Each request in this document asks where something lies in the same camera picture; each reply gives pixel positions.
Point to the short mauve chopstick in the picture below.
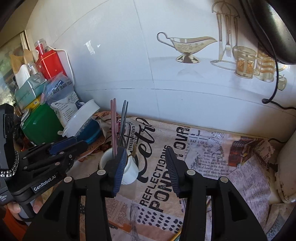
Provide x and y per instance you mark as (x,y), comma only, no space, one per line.
(111,103)

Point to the red tin box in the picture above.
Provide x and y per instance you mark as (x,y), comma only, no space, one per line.
(49,65)

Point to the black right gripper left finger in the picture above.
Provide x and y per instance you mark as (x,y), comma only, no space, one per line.
(59,217)

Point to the white ceramic cup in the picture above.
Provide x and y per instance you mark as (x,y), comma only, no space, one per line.
(127,166)

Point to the person's left hand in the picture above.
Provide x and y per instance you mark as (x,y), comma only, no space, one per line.
(15,208)

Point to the green tin container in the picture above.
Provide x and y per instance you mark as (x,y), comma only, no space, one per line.
(41,125)

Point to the white printed plastic bag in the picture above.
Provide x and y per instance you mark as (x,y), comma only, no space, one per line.
(60,96)

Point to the silver fork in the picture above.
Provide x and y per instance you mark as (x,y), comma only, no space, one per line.
(121,140)

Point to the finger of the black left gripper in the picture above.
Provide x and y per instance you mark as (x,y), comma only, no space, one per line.
(60,146)
(37,161)

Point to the grey translucent chopstick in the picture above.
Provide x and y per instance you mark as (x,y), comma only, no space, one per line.
(123,123)

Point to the long mauve chopstick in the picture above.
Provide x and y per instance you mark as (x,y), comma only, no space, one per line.
(115,127)

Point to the white blue bowl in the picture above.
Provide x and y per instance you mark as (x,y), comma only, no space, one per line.
(82,125)

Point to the black pan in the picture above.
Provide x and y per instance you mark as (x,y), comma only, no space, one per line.
(273,23)

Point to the teal tissue box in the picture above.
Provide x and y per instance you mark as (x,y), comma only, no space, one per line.
(29,86)

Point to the dark navy chopstick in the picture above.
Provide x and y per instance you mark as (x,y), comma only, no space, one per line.
(121,121)

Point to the printed newspaper-pattern tablecloth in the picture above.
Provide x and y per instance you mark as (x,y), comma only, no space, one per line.
(149,209)

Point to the gold spoon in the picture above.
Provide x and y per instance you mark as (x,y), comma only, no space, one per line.
(132,154)

